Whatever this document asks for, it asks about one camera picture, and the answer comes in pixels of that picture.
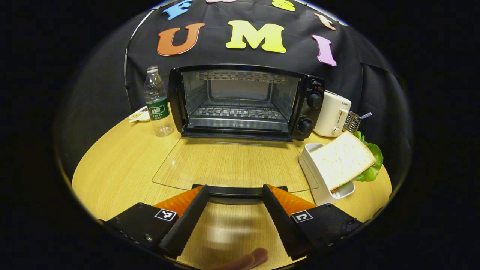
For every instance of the black electric oven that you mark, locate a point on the black electric oven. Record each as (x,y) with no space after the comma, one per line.
(311,112)

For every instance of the white toaster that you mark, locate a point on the white toaster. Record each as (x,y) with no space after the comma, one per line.
(330,112)

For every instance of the white rectangular dish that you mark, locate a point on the white rectangular dish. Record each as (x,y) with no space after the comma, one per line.
(317,183)

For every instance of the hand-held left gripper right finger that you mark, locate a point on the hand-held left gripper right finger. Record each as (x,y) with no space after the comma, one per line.
(283,225)

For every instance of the small white seed dish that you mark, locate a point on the small white seed dish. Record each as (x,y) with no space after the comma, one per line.
(139,115)

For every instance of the silver pen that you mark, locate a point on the silver pen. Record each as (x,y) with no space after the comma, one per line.
(365,115)

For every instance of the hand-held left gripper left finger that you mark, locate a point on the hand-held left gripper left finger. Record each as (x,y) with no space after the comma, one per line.
(187,225)

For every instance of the white bread lettuce sandwich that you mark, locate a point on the white bread lettuce sandwich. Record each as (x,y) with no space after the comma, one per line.
(341,161)

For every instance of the clear plastic water bottle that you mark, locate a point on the clear plastic water bottle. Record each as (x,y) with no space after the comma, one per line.
(159,112)

